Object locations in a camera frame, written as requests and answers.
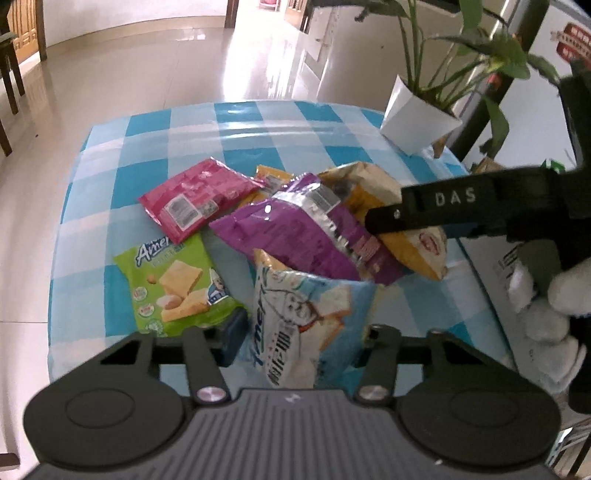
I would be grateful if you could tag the pink drawer rack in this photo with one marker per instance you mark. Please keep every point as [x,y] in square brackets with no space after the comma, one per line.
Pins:
[270,3]

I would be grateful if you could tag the green leafy plant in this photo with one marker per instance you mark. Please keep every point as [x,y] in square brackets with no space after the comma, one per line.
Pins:
[503,50]

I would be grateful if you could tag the tan chip bag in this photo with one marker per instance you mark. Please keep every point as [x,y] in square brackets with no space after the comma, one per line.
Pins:
[369,184]

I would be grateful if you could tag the brown hallway door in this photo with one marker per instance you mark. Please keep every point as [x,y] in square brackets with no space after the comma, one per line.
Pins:
[295,11]

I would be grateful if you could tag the white cabinet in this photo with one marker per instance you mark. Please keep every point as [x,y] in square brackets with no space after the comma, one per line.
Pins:
[323,32]

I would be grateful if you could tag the white plant pot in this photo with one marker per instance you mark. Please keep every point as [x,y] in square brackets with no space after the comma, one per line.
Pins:
[415,120]

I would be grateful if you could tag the cardboard box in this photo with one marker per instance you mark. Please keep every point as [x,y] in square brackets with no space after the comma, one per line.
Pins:
[489,277]

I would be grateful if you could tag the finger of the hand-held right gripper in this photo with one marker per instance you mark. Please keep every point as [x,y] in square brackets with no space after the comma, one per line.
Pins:
[452,207]

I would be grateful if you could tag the small dark wooden chair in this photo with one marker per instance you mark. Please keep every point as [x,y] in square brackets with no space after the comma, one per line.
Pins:
[11,78]

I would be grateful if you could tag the carved wooden door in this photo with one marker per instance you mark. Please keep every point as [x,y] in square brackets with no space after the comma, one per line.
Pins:
[30,27]

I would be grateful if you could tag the pink snack packet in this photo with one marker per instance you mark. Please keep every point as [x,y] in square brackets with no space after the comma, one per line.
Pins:
[198,194]

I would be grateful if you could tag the green snack packet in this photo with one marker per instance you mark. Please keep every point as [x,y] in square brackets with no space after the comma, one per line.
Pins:
[175,277]

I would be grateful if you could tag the person's right hand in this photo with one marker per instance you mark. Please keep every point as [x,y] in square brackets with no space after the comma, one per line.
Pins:
[545,323]

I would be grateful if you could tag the small yellow snack packet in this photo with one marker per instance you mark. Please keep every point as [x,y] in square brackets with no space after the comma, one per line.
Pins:
[272,174]

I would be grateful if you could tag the purple snack packet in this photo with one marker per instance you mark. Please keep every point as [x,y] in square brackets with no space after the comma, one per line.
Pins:
[295,230]

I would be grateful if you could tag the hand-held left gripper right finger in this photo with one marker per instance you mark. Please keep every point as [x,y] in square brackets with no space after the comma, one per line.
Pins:
[383,355]

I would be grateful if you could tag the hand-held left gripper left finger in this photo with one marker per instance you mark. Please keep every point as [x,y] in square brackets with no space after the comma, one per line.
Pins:
[233,334]

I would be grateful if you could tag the white and blue snack packet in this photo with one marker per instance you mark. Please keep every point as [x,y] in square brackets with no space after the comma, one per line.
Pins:
[300,323]

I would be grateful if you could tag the blue checkered tablecloth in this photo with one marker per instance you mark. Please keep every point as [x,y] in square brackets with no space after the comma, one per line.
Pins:
[138,138]

